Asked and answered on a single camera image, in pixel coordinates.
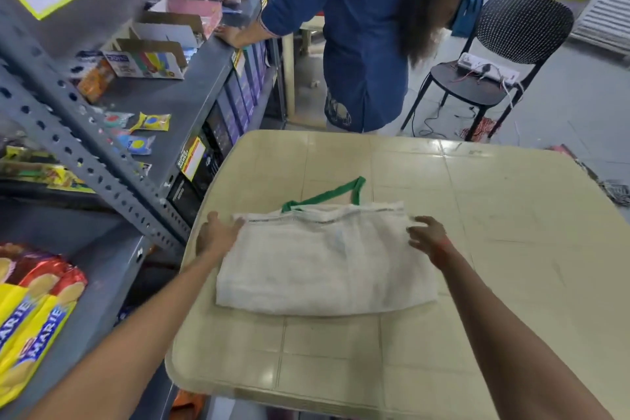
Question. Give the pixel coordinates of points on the yellow biscuit packets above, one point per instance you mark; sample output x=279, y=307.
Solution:
x=24, y=336

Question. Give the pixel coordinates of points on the blue sachet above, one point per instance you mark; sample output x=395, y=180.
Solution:
x=135, y=144

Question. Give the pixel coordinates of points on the colourful printed cardboard box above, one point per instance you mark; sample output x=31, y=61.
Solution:
x=142, y=65

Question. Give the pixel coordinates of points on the person's right fingers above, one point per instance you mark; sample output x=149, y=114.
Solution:
x=417, y=230

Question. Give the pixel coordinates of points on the open white cardboard box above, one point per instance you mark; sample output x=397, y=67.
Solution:
x=165, y=31

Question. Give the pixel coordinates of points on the grey metal shelf rack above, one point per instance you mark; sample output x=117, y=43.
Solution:
x=74, y=139

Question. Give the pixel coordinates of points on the black perforated chair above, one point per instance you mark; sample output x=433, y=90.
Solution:
x=521, y=26

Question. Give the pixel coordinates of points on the green white sachet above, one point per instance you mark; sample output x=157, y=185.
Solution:
x=117, y=119

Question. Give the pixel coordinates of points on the person's right hand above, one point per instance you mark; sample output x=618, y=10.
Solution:
x=433, y=242

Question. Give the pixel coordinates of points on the row of yellow green packets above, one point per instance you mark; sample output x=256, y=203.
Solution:
x=44, y=173

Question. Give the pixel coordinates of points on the white power strip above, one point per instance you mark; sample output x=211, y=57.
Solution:
x=487, y=68

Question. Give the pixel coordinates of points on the pink box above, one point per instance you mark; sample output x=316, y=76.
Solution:
x=197, y=13

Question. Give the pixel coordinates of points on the yellow sachet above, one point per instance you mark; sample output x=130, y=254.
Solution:
x=152, y=122

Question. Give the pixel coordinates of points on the yellow red shelf tag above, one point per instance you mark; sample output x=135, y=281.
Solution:
x=192, y=159
x=238, y=63

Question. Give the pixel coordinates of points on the red biscuit packets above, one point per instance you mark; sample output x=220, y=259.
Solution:
x=47, y=272

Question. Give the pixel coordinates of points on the person's right forearm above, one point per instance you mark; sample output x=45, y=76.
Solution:
x=507, y=336

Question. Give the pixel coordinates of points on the blue backpack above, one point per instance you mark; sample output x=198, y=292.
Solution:
x=468, y=6

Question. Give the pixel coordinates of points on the orange snack packet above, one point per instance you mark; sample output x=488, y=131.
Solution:
x=96, y=80

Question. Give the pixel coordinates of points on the person's left thumb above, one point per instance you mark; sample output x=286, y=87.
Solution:
x=235, y=224

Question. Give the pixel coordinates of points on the person's left hand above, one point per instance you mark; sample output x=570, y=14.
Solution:
x=214, y=237

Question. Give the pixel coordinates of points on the person's left forearm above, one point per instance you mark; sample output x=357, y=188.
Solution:
x=128, y=341

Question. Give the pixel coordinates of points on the row of dark boxes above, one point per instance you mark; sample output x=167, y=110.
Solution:
x=231, y=109

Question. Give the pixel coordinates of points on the beige side table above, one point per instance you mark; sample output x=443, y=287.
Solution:
x=290, y=75

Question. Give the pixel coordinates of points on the white louvered shutter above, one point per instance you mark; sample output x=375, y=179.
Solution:
x=608, y=11

